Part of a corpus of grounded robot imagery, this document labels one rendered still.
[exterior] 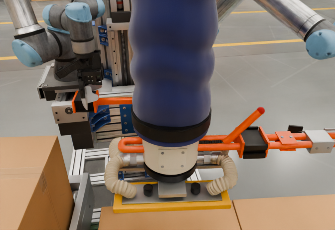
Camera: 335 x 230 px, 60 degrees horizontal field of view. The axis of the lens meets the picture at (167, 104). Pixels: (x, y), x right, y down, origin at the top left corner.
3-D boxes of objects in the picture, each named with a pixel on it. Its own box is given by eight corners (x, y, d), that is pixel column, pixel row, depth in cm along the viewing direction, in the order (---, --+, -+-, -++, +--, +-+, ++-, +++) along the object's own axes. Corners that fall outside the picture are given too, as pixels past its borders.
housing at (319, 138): (309, 154, 90) (313, 143, 87) (299, 140, 95) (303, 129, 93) (331, 153, 90) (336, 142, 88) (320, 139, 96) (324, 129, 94)
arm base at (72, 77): (57, 68, 139) (52, 48, 134) (89, 66, 141) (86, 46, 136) (51, 83, 126) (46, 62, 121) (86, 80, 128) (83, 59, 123)
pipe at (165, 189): (112, 199, 82) (110, 185, 79) (119, 142, 103) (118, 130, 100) (231, 195, 84) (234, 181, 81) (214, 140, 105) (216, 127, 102)
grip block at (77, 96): (73, 113, 107) (71, 102, 104) (78, 101, 114) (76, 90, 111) (96, 113, 107) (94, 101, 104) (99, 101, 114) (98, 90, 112)
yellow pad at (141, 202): (112, 214, 82) (111, 202, 80) (116, 186, 91) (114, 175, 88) (231, 209, 84) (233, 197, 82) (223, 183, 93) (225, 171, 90)
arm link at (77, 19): (77, 0, 95) (95, 3, 91) (82, 32, 101) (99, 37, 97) (57, 4, 90) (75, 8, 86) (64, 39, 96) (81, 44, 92)
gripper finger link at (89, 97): (98, 111, 103) (96, 85, 101) (82, 112, 103) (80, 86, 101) (100, 109, 106) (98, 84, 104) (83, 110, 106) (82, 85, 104)
